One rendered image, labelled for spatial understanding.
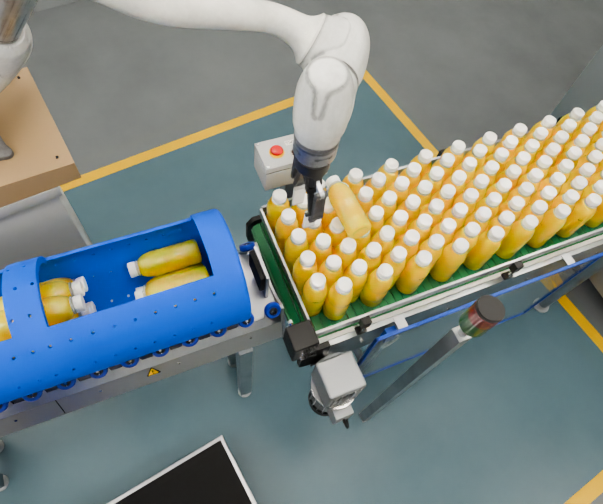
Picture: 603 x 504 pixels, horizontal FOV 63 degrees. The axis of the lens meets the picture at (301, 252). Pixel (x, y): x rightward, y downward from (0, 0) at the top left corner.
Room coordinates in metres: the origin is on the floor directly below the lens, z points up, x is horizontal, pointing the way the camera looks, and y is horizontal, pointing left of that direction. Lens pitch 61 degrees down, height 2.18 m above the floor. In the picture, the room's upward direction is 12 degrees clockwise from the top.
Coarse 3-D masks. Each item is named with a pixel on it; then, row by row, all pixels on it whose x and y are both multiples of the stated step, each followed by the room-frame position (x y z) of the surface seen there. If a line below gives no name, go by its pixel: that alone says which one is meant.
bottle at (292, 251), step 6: (288, 240) 0.65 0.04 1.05; (306, 240) 0.66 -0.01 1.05; (288, 246) 0.64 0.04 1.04; (294, 246) 0.64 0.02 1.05; (300, 246) 0.64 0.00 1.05; (306, 246) 0.65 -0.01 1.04; (288, 252) 0.63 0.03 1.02; (294, 252) 0.63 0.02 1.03; (300, 252) 0.63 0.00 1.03; (288, 258) 0.63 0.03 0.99; (294, 258) 0.63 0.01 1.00; (288, 264) 0.63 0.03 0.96
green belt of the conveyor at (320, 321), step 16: (256, 240) 0.73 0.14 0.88; (560, 240) 0.94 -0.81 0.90; (272, 256) 0.67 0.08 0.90; (496, 256) 0.83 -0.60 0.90; (272, 272) 0.63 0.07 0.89; (464, 272) 0.75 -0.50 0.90; (496, 272) 0.78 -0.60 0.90; (288, 288) 0.58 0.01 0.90; (432, 288) 0.68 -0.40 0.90; (288, 304) 0.54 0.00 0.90; (352, 304) 0.58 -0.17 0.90; (384, 304) 0.60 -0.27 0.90; (288, 320) 0.50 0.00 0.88; (304, 320) 0.50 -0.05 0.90; (320, 320) 0.51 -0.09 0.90; (336, 320) 0.52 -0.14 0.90; (320, 336) 0.46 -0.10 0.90
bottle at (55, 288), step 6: (54, 282) 0.38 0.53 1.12; (60, 282) 0.38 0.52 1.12; (66, 282) 0.39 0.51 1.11; (42, 288) 0.36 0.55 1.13; (48, 288) 0.36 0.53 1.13; (54, 288) 0.36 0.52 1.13; (60, 288) 0.37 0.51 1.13; (66, 288) 0.37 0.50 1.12; (42, 294) 0.34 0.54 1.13; (48, 294) 0.35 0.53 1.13; (54, 294) 0.35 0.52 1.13; (60, 294) 0.35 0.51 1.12; (66, 294) 0.36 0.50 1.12; (72, 294) 0.36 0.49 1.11; (0, 300) 0.31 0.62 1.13; (0, 306) 0.30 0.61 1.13
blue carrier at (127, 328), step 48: (144, 240) 0.55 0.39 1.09; (0, 288) 0.36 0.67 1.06; (96, 288) 0.43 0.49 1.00; (192, 288) 0.40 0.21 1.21; (240, 288) 0.43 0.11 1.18; (48, 336) 0.24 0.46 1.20; (96, 336) 0.26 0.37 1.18; (144, 336) 0.29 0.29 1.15; (192, 336) 0.33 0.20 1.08; (0, 384) 0.14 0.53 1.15; (48, 384) 0.17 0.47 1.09
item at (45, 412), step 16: (240, 256) 0.64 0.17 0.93; (256, 288) 0.55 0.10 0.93; (272, 288) 0.56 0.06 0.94; (256, 304) 0.50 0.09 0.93; (240, 336) 0.42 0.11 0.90; (256, 336) 0.43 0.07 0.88; (272, 336) 0.45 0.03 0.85; (192, 352) 0.35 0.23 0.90; (208, 352) 0.36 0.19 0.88; (224, 352) 0.38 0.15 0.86; (112, 368) 0.26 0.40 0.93; (160, 368) 0.29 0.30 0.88; (176, 368) 0.31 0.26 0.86; (192, 368) 0.32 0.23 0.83; (112, 384) 0.23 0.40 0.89; (128, 384) 0.24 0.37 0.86; (144, 384) 0.25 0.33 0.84; (16, 400) 0.14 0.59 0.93; (64, 400) 0.17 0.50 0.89; (80, 400) 0.18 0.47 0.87; (96, 400) 0.19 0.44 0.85; (16, 416) 0.11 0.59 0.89; (32, 416) 0.12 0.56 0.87; (48, 416) 0.13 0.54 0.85; (0, 432) 0.07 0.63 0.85
